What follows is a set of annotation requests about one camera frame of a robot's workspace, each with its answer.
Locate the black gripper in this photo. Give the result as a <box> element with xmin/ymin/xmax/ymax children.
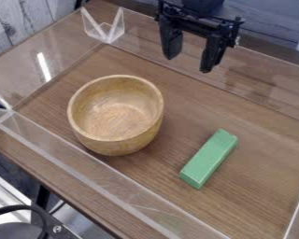
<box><xmin>156</xmin><ymin>0</ymin><xmax>245</xmax><ymax>73</ymax></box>

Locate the green rectangular block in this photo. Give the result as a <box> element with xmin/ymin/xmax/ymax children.
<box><xmin>179</xmin><ymin>129</ymin><xmax>238</xmax><ymax>190</ymax></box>

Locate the brown wooden bowl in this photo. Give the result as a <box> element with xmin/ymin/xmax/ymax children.
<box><xmin>67</xmin><ymin>75</ymin><xmax>164</xmax><ymax>156</ymax></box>

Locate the black table leg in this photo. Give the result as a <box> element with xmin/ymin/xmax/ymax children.
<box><xmin>36</xmin><ymin>186</ymin><xmax>51</xmax><ymax>209</ymax></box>

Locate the clear acrylic enclosure wall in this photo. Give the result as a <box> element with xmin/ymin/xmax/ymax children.
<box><xmin>0</xmin><ymin>1</ymin><xmax>299</xmax><ymax>239</ymax></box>

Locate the black metal bracket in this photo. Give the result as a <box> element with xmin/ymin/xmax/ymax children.
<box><xmin>31</xmin><ymin>207</ymin><xmax>83</xmax><ymax>239</ymax></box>

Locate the black cable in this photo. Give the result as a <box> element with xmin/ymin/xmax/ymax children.
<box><xmin>0</xmin><ymin>204</ymin><xmax>51</xmax><ymax>239</ymax></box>

